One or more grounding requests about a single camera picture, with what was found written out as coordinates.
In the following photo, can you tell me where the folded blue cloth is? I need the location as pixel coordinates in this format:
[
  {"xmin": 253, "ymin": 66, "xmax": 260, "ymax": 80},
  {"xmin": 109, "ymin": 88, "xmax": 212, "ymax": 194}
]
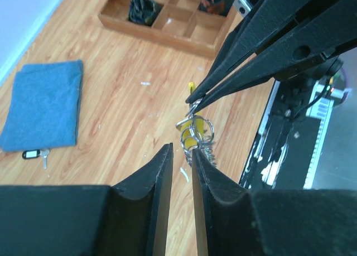
[{"xmin": 1, "ymin": 60, "xmax": 84, "ymax": 152}]

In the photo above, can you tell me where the black key fob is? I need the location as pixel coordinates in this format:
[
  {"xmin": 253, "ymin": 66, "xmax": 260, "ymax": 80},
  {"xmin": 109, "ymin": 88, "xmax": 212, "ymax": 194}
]
[{"xmin": 22, "ymin": 149, "xmax": 50, "ymax": 169}]

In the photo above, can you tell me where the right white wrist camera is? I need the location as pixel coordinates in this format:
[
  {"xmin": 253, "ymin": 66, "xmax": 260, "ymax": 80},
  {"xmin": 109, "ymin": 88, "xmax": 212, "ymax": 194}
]
[{"xmin": 233, "ymin": 0, "xmax": 253, "ymax": 17}]

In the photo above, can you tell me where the dark rolled tie bottom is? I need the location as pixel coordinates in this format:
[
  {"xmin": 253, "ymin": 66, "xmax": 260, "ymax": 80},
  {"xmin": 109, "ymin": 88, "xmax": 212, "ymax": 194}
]
[{"xmin": 199, "ymin": 0, "xmax": 234, "ymax": 17}]

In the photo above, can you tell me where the wooden compartment tray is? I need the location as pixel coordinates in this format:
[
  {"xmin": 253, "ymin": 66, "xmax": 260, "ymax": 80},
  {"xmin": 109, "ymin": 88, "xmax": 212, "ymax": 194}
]
[{"xmin": 98, "ymin": 0, "xmax": 242, "ymax": 59}]

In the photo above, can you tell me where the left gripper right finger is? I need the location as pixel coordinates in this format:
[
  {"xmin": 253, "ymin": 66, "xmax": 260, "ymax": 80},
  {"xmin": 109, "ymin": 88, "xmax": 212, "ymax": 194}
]
[{"xmin": 192, "ymin": 149, "xmax": 356, "ymax": 255}]

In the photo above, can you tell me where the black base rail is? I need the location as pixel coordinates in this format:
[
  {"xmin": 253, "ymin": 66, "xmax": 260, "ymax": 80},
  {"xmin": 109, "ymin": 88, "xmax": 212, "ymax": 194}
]
[{"xmin": 239, "ymin": 81, "xmax": 337, "ymax": 190}]

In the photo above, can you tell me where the metal key organizer ring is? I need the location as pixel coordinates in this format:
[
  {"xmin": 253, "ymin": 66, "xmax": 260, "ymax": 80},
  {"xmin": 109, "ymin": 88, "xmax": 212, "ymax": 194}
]
[{"xmin": 175, "ymin": 81, "xmax": 217, "ymax": 167}]

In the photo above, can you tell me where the dark rolled tie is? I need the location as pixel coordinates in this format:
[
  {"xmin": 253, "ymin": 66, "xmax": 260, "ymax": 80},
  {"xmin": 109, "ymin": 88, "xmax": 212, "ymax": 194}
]
[
  {"xmin": 199, "ymin": 0, "xmax": 234, "ymax": 17},
  {"xmin": 128, "ymin": 0, "xmax": 162, "ymax": 27}
]

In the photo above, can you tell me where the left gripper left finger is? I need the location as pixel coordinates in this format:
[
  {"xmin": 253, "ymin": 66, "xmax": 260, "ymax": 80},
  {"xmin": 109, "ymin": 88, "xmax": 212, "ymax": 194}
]
[{"xmin": 1, "ymin": 143, "xmax": 173, "ymax": 255}]

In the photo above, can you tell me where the dark rolled tie middle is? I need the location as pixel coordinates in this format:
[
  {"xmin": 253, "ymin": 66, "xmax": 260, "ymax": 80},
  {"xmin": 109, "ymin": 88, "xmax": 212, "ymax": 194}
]
[{"xmin": 128, "ymin": 0, "xmax": 162, "ymax": 27}]

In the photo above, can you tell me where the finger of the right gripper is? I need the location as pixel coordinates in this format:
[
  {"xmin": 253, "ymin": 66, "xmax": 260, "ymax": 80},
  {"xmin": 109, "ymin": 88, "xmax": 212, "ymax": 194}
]
[
  {"xmin": 195, "ymin": 0, "xmax": 356, "ymax": 111},
  {"xmin": 186, "ymin": 0, "xmax": 331, "ymax": 104}
]

